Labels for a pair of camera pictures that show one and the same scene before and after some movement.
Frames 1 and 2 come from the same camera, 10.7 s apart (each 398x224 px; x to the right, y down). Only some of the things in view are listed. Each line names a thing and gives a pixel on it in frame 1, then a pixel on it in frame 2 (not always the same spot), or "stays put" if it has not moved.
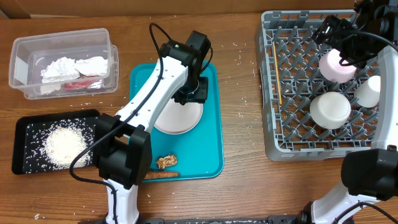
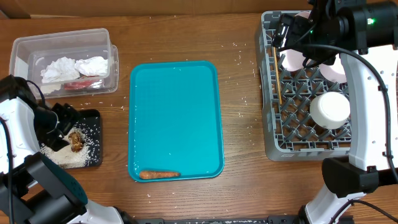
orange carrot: x=160 y=174 stays put
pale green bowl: x=330 y=109 stays put
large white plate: x=176 y=118 → x=293 y=59
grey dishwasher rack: x=290 y=78 stays put
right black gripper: x=337 y=28 → x=295 y=26
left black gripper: x=201 y=97 → x=69 y=116
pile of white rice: x=62 y=144 stays put
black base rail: x=270 y=219 stays put
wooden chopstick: x=277 y=73 stays put
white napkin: x=96 y=65 stays put
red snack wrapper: x=83 y=84 stays put
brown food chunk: x=169 y=160 → x=76 y=142
